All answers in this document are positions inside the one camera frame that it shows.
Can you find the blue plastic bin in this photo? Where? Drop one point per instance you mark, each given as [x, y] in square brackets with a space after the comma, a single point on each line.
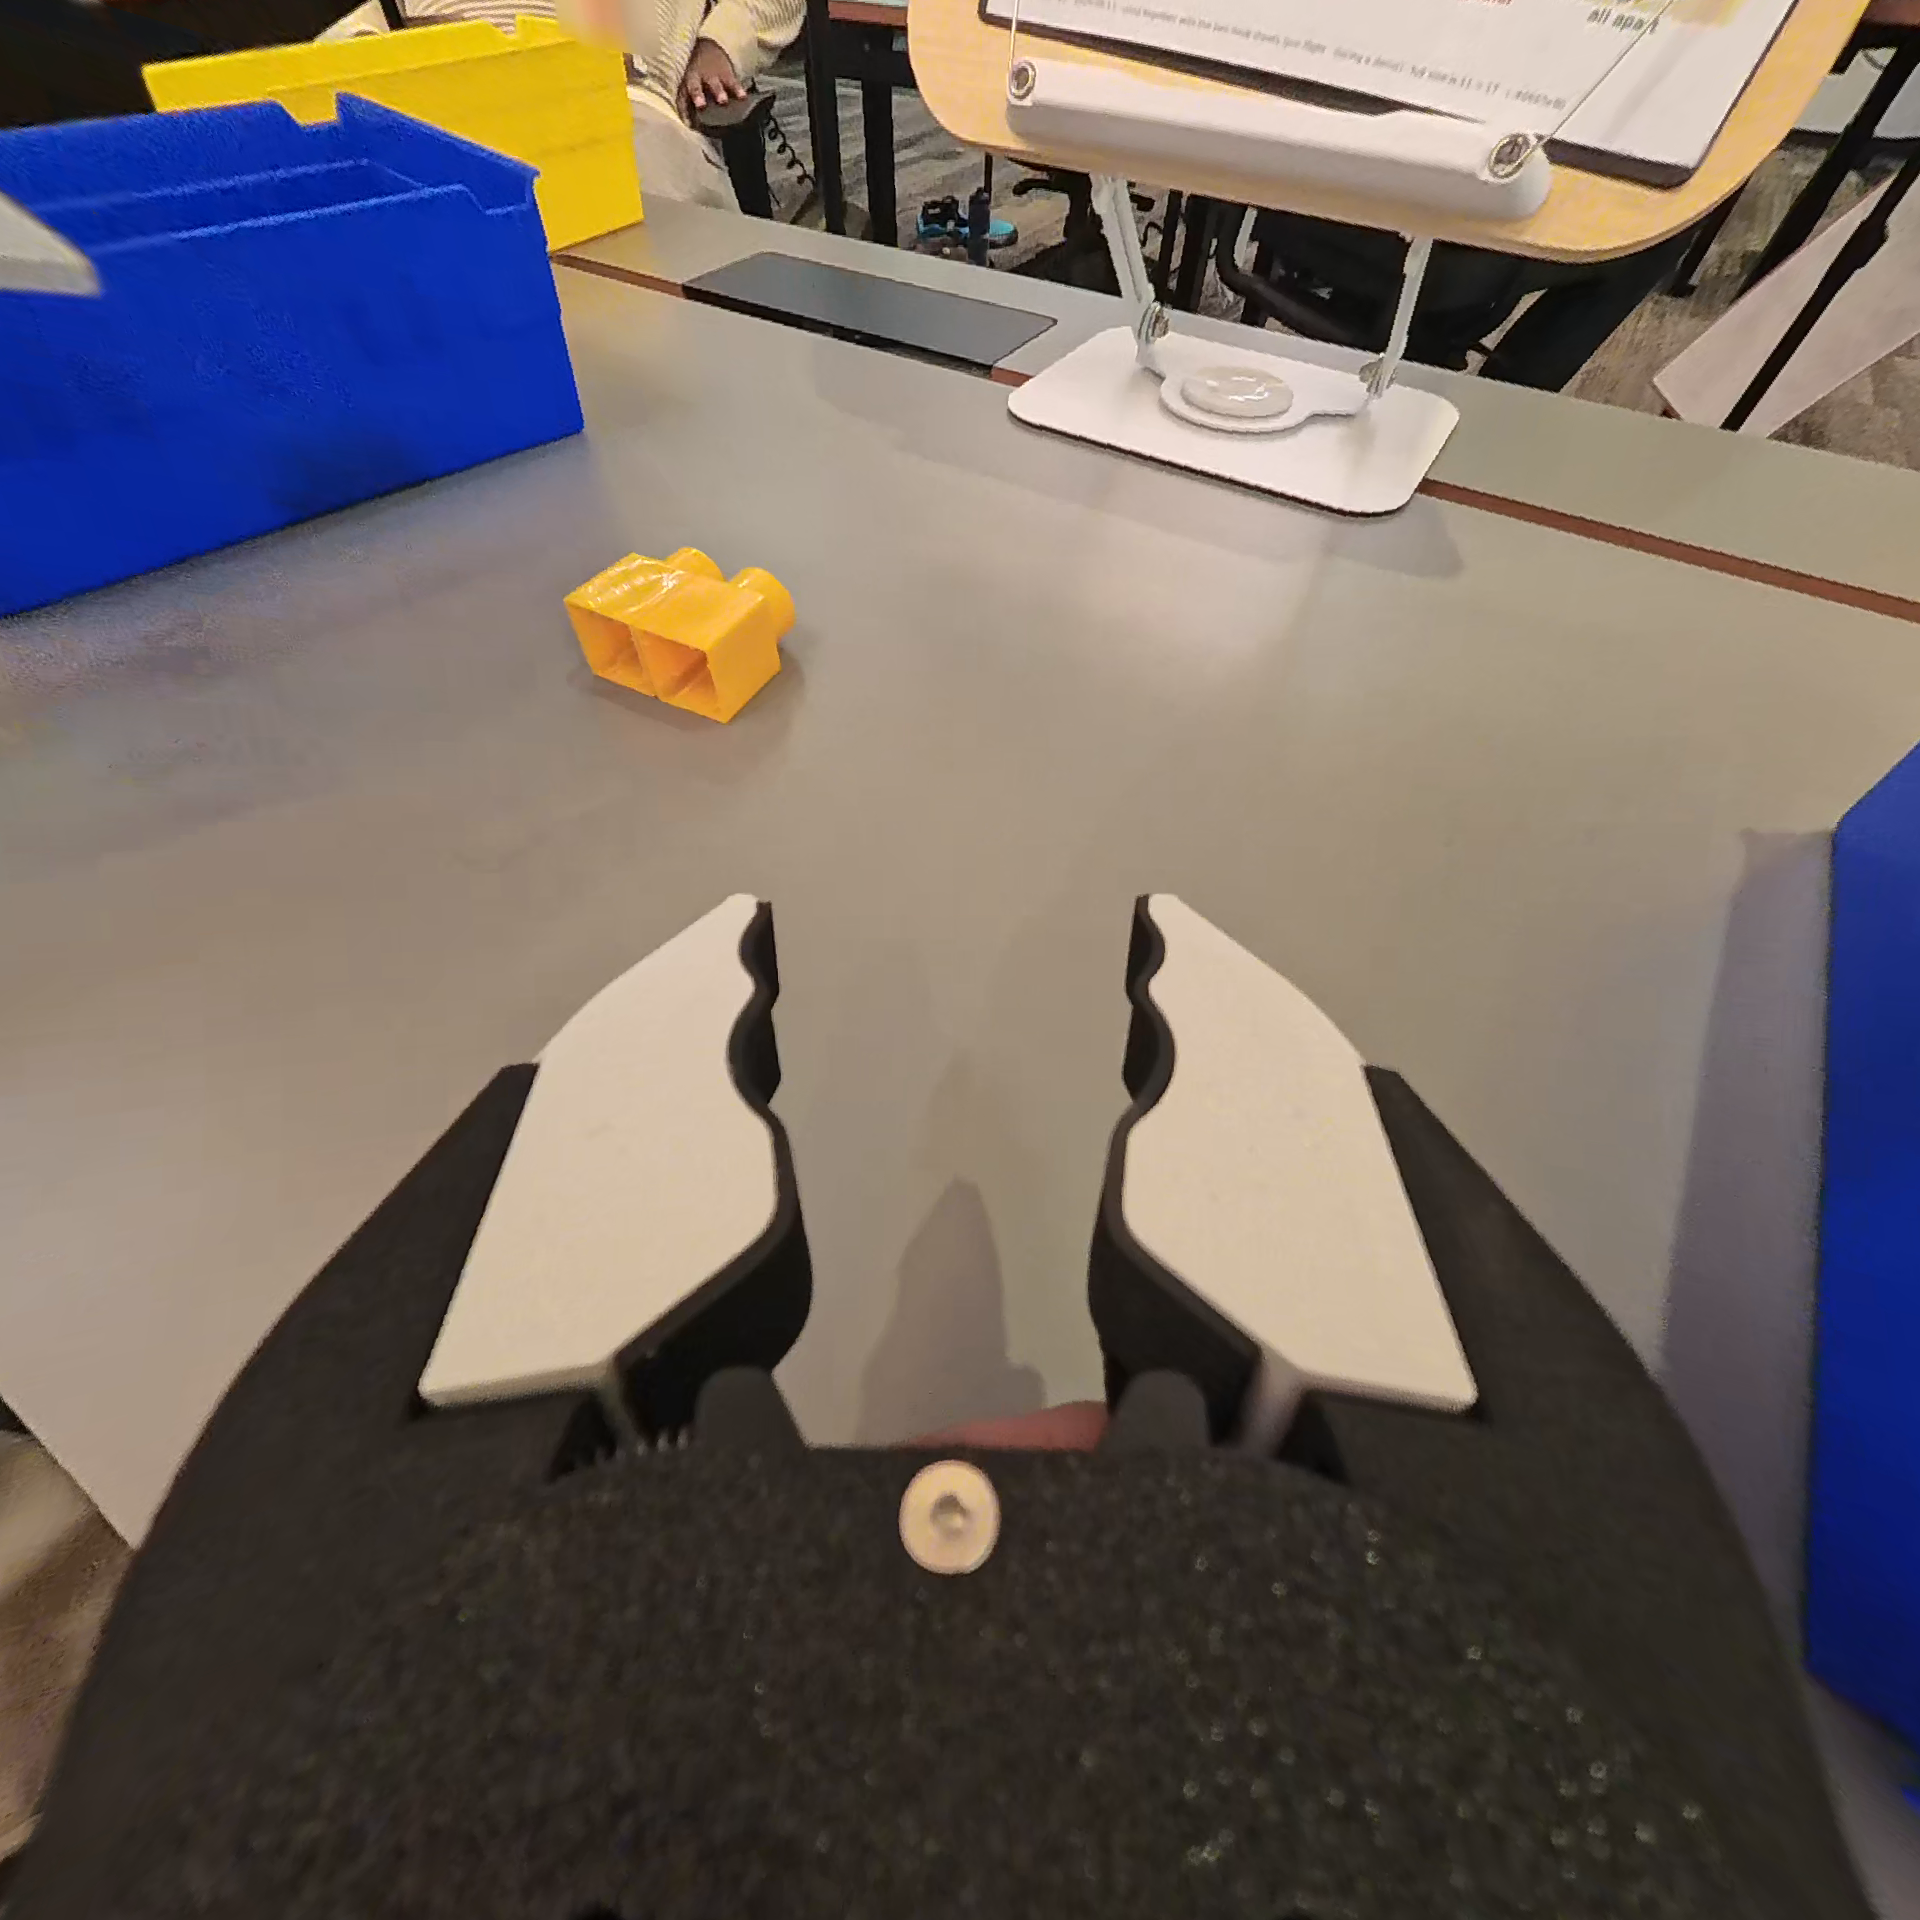
[1876, 1260]
[301, 391]

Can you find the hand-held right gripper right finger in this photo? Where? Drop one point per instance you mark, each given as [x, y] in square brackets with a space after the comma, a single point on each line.
[1297, 1201]

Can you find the white angled panel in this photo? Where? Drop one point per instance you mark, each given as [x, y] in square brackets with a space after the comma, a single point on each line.
[1801, 345]

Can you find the printed instruction sheet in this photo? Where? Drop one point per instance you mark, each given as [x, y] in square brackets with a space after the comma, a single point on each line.
[1352, 45]

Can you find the yellow plastic bin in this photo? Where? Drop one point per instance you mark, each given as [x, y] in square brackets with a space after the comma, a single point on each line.
[541, 135]

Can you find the white book stand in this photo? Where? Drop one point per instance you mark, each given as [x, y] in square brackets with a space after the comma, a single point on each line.
[1352, 451]

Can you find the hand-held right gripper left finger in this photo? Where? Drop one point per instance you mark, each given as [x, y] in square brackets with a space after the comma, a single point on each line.
[601, 1201]

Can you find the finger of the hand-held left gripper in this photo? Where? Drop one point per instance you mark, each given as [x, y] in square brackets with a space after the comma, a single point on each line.
[37, 256]

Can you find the black flat panel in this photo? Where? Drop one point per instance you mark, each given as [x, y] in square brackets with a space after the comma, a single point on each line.
[871, 309]

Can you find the yellow toy building block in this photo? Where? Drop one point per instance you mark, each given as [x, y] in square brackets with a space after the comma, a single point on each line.
[636, 594]
[736, 644]

